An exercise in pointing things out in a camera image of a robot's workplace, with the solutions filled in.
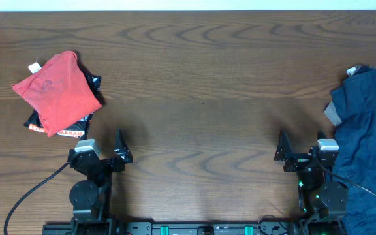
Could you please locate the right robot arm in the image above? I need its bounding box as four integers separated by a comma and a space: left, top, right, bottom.
274, 131, 348, 234

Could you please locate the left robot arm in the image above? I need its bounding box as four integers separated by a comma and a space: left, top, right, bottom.
42, 129, 133, 235

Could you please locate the pile of navy clothes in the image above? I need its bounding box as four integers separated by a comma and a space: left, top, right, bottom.
331, 70, 376, 234

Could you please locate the grey garment under pile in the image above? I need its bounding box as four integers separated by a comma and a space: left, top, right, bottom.
324, 65, 376, 127

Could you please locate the black Maxxis printed garment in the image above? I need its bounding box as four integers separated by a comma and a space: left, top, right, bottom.
23, 72, 102, 140

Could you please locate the red folded t-shirt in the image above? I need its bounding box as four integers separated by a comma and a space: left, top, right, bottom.
12, 51, 102, 137

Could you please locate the white clothing tag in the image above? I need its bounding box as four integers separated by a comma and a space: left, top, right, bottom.
27, 58, 42, 74

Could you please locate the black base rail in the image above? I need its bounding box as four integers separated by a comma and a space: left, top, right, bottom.
42, 220, 346, 235

